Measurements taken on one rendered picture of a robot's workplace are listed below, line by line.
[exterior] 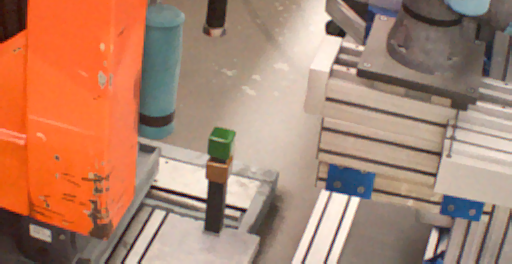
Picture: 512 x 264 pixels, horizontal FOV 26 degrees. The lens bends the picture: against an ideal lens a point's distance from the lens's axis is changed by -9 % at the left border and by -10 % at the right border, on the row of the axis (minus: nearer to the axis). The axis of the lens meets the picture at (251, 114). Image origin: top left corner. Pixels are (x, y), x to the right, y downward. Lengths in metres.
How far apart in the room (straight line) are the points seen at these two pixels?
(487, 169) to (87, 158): 0.67
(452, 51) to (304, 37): 1.84
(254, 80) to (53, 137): 1.69
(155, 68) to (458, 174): 0.65
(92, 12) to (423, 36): 0.57
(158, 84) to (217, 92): 1.19
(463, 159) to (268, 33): 1.93
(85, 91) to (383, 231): 1.00
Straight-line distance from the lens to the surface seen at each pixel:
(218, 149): 2.04
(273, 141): 3.26
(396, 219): 2.67
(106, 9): 1.76
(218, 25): 2.14
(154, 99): 2.29
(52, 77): 1.86
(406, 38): 1.99
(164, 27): 2.21
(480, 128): 2.03
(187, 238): 2.14
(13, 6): 2.12
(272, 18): 3.90
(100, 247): 2.57
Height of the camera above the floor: 1.76
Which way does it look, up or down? 31 degrees down
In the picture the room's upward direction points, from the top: 7 degrees clockwise
